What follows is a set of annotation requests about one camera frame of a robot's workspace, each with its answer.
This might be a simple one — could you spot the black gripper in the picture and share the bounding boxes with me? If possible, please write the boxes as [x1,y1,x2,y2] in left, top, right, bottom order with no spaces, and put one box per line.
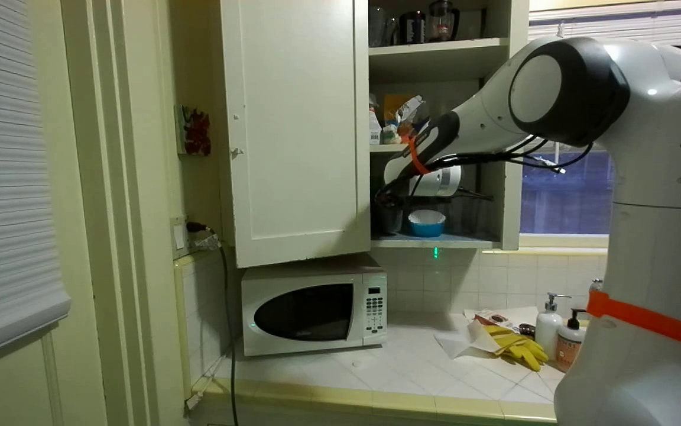
[375,160,422,208]

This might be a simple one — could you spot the blue bowl with white filters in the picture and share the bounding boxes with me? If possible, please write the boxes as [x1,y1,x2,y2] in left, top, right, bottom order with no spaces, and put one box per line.
[404,206,449,238]

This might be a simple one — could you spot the white plastic bottle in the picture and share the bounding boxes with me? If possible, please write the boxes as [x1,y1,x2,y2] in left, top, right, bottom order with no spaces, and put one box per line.
[367,104,384,147]

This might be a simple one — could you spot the yellow snack packet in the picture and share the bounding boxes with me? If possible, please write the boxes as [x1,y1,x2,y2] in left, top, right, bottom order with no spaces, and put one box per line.
[375,92,407,127]

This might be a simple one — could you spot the silver foil packet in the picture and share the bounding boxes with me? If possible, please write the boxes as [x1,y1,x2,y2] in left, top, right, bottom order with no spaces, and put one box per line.
[395,94,429,127]

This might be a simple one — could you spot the cream open cabinet door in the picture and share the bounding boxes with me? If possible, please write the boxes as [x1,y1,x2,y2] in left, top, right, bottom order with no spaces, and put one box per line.
[219,0,372,269]

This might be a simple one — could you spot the white microwave oven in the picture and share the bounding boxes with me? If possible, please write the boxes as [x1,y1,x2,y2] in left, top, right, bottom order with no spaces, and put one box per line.
[238,263,389,361]

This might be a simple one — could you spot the dark kitchen jar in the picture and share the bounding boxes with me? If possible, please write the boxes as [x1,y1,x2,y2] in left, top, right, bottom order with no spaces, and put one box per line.
[397,7,429,45]
[424,0,460,42]
[371,1,397,46]

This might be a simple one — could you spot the kitchen window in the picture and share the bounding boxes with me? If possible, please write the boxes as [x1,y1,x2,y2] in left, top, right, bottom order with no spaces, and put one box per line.
[518,139,614,238]

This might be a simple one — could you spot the white paper sheet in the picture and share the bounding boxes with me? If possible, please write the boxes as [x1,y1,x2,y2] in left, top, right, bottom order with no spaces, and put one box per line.
[432,309,508,361]

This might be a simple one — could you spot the yellow rubber glove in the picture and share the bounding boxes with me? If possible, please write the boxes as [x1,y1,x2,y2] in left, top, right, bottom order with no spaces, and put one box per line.
[504,336,553,373]
[486,323,534,355]

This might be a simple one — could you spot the white pump soap bottle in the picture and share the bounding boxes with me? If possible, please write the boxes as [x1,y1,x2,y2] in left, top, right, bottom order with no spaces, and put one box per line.
[534,291,568,359]

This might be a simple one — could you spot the orange label soap bottle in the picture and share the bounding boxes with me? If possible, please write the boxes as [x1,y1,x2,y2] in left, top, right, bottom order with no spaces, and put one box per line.
[553,307,589,373]

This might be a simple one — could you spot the white sink window blind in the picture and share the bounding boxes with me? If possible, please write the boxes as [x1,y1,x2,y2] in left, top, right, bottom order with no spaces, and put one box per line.
[527,0,681,45]

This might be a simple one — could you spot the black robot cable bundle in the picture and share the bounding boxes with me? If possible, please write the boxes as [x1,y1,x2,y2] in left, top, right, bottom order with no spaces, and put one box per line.
[375,133,595,208]

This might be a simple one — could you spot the cream wall cabinet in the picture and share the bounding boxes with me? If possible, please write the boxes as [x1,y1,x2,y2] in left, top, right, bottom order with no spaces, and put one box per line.
[354,0,532,253]

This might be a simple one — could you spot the red wall decoration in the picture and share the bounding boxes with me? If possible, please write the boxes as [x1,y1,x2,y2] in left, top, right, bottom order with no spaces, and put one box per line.
[180,104,215,158]

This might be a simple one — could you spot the black microwave power cord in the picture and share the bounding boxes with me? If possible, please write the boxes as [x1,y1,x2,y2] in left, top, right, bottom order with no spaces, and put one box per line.
[216,240,241,426]

